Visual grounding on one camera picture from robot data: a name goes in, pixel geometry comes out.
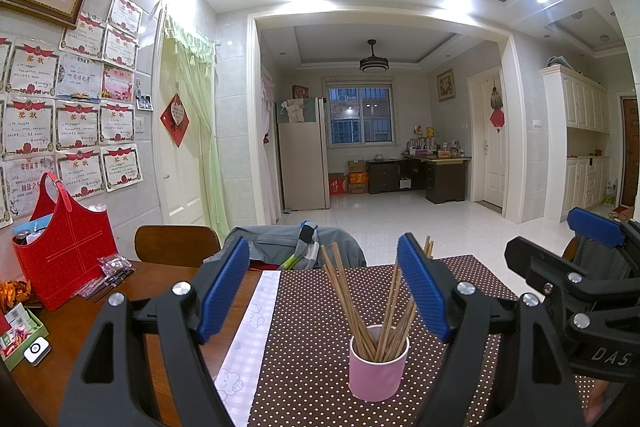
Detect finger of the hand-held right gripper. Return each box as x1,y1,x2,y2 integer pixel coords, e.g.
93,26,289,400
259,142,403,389
504,236,640,334
566,206,640,254

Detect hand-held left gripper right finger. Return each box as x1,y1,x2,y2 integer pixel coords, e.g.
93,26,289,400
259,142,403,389
396,233,584,427

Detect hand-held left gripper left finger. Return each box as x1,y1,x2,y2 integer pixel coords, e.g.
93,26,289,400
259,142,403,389
59,236,251,427

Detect bunch of chopsticks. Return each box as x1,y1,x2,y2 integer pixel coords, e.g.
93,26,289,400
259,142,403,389
320,234,436,364

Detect pink cup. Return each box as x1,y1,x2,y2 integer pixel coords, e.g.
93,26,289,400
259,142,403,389
348,326,411,403

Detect person's right hand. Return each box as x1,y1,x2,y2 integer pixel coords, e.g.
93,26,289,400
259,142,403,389
581,378,613,426

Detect dark grey coat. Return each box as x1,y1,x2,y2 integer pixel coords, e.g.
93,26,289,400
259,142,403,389
562,219,640,281

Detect grey jacket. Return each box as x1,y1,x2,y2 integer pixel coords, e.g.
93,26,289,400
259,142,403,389
202,223,368,273

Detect white printed table runner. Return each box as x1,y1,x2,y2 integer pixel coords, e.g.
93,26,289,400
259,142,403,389
212,269,282,427

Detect wooden chair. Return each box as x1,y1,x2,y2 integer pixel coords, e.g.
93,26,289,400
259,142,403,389
134,225,222,269

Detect brown entry door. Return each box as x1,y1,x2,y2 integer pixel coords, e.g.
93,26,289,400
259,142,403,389
620,94,640,208

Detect plaid scarf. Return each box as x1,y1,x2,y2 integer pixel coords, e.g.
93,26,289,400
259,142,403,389
280,221,322,273

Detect white panel door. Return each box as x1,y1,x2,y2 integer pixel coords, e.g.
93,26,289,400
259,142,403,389
467,67,507,211

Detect white tall cabinet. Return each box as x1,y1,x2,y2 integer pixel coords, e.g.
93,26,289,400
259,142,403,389
542,64,612,224

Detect brown polka-dot tablecloth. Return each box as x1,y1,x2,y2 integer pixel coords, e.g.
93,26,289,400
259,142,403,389
247,254,591,427

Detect clear plastic bag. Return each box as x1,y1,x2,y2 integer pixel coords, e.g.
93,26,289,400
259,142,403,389
77,254,137,304

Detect row of desk ornaments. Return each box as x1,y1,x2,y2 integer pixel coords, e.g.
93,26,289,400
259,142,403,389
402,124,467,158

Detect red door hanging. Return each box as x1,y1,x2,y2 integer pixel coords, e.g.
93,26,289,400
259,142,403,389
489,77,506,136

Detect silver refrigerator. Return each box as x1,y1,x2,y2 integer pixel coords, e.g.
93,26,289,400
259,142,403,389
276,97,331,213

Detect red tote bag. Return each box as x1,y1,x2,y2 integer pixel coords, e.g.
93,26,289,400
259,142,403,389
12,172,119,312

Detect green curtain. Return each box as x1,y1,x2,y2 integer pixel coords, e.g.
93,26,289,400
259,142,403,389
162,14,224,229

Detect window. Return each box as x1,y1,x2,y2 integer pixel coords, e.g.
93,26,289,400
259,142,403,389
322,78,399,148

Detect small white device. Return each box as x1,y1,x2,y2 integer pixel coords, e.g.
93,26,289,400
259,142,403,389
23,337,52,366

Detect orange wrappers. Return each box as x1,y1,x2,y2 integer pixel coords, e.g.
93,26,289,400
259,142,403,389
0,279,34,314

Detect green tray box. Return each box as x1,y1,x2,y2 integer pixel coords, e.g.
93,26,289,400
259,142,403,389
0,304,50,373

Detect round ceiling lamp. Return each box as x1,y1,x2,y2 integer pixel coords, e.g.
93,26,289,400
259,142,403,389
359,39,390,74

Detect red diamond wall decoration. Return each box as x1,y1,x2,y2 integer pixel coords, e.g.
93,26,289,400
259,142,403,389
160,93,184,136

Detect small framed wall picture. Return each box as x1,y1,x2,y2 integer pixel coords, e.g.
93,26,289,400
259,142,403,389
436,69,456,102

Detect small wall photos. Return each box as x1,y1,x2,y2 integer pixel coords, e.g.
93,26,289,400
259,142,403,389
135,79,154,112

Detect wall of award certificates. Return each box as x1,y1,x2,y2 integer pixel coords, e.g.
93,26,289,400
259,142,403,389
0,0,147,229

